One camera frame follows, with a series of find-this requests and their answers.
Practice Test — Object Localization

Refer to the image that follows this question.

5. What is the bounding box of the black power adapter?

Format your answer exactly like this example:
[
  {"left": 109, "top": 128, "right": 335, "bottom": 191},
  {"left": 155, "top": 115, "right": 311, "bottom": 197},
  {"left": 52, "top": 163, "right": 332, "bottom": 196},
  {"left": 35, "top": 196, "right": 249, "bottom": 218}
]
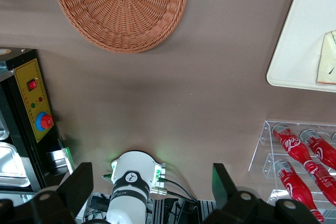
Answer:
[{"left": 89, "top": 194, "right": 111, "bottom": 212}]

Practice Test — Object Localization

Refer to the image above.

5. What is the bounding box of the triangular sandwich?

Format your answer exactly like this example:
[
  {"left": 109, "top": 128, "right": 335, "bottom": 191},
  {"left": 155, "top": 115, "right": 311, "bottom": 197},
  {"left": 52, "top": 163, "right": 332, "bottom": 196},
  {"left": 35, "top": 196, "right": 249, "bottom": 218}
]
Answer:
[{"left": 316, "top": 30, "right": 336, "bottom": 86}]

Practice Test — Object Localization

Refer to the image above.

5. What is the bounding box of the red cola bottle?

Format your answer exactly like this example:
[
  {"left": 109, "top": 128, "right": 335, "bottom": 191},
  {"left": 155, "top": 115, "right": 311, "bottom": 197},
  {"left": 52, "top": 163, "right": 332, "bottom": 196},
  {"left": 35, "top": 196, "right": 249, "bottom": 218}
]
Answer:
[
  {"left": 311, "top": 167, "right": 336, "bottom": 207},
  {"left": 299, "top": 129, "right": 336, "bottom": 171},
  {"left": 274, "top": 159, "right": 326, "bottom": 223},
  {"left": 271, "top": 125, "right": 320, "bottom": 174}
]

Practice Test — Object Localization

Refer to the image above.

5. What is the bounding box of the round brown wicker basket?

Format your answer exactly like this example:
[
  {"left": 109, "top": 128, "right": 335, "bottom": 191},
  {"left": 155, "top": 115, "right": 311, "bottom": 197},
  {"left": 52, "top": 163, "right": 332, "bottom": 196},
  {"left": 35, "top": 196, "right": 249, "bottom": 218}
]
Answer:
[{"left": 51, "top": 0, "right": 190, "bottom": 54}]

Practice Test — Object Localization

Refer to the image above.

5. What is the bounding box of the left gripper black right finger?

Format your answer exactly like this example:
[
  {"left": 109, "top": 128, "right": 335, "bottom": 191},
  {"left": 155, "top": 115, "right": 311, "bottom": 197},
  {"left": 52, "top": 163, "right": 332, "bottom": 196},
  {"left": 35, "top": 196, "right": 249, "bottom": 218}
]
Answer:
[{"left": 202, "top": 163, "right": 322, "bottom": 224}]

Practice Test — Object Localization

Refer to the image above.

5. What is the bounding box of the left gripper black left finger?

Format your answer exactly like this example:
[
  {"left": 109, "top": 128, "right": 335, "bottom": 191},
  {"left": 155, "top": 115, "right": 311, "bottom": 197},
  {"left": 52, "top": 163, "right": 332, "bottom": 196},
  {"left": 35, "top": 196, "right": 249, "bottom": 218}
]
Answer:
[{"left": 0, "top": 162, "right": 94, "bottom": 224}]

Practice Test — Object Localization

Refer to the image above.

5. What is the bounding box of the clear acrylic bottle rack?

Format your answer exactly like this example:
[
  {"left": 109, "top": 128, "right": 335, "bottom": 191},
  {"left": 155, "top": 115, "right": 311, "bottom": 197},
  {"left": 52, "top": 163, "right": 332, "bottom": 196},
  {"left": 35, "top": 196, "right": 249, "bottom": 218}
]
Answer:
[{"left": 248, "top": 120, "right": 336, "bottom": 210}]

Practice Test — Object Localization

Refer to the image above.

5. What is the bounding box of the steel food pan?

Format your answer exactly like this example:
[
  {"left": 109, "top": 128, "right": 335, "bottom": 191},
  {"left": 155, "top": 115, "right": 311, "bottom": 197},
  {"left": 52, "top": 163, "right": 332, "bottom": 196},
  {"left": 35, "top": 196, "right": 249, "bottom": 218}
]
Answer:
[
  {"left": 0, "top": 142, "right": 31, "bottom": 189},
  {"left": 0, "top": 108, "right": 11, "bottom": 141}
]

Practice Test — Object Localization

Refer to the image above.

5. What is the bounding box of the cream plastic tray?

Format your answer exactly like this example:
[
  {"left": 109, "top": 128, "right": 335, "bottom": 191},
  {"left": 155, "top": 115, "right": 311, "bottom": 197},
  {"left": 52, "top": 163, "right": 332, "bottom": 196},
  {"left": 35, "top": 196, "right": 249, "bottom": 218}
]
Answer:
[{"left": 266, "top": 0, "right": 336, "bottom": 93}]

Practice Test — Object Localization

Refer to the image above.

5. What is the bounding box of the black food warmer cabinet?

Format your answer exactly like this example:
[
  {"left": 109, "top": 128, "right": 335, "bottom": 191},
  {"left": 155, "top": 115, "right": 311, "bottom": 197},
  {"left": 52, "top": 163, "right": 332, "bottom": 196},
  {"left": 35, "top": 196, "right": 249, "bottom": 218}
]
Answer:
[{"left": 0, "top": 47, "right": 76, "bottom": 195}]

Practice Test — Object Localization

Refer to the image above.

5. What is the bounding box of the black arm base cable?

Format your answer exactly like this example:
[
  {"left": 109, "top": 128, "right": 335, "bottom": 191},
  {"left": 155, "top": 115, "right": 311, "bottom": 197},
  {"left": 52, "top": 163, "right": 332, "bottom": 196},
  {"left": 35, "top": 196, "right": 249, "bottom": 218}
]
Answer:
[{"left": 157, "top": 176, "right": 198, "bottom": 204}]

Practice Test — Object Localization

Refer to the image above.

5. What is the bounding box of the black box with green light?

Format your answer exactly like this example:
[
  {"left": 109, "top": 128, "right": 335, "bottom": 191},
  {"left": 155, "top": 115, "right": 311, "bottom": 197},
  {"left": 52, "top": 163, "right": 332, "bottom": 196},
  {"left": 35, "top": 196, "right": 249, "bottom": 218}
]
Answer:
[{"left": 46, "top": 146, "right": 73, "bottom": 175}]

